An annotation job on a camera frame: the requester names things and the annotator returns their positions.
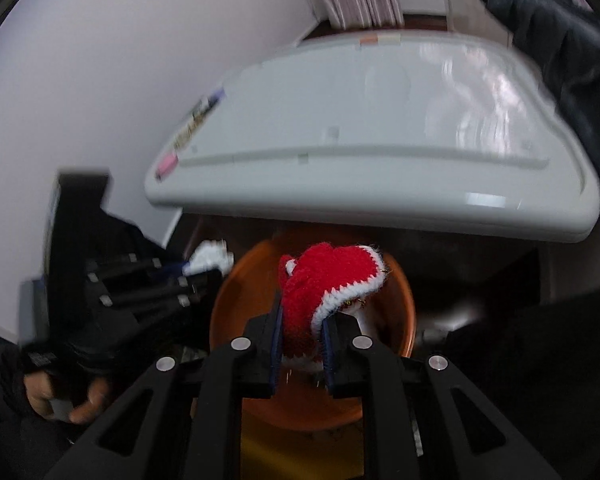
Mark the dark padded jacket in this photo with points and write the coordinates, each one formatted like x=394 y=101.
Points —
x=570 y=60

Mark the white plastic table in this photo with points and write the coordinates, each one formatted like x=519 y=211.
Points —
x=355 y=125

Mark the white orange strip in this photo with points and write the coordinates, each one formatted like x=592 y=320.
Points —
x=380 y=40

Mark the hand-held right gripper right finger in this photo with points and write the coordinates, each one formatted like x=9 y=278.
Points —
x=328 y=355

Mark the purple dark clip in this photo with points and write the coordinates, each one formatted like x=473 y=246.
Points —
x=214 y=100

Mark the orange plastic basin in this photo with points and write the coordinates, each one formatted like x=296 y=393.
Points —
x=240 y=310

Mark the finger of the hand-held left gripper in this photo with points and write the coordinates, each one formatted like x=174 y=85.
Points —
x=170 y=295
x=140 y=267

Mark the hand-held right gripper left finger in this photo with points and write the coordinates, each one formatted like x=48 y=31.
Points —
x=277 y=342

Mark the person's left hand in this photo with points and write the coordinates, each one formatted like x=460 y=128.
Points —
x=37 y=395

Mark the pink small item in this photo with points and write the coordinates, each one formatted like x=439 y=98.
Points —
x=167 y=165

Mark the white fluffy item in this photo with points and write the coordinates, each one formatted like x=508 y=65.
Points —
x=211 y=256

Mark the red white knitted hat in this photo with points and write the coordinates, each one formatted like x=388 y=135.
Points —
x=325 y=275

